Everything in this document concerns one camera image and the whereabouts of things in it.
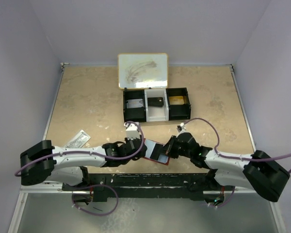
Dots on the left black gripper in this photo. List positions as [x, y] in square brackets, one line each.
[141, 154]

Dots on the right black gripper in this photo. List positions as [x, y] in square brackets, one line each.
[169, 147]

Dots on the red card holder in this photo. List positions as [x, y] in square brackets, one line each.
[163, 159]

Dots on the black white three-bin organizer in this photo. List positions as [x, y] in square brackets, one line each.
[157, 114]

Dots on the dark grey credit card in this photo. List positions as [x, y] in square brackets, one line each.
[155, 102]

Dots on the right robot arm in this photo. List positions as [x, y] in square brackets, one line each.
[252, 171]

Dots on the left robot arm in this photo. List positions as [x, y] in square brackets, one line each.
[44, 162]

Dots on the silver credit card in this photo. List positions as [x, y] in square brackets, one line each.
[135, 103]

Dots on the gold credit card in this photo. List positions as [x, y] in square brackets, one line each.
[176, 100]

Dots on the silver foil packet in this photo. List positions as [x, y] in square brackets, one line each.
[78, 141]

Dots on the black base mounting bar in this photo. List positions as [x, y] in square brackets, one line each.
[193, 186]

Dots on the small whiteboard with stand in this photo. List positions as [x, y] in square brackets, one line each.
[142, 70]

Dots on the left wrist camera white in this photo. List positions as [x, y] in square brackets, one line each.
[132, 131]

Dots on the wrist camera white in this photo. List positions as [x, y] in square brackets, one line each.
[132, 131]
[181, 127]

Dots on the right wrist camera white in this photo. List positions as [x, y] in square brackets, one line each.
[181, 127]

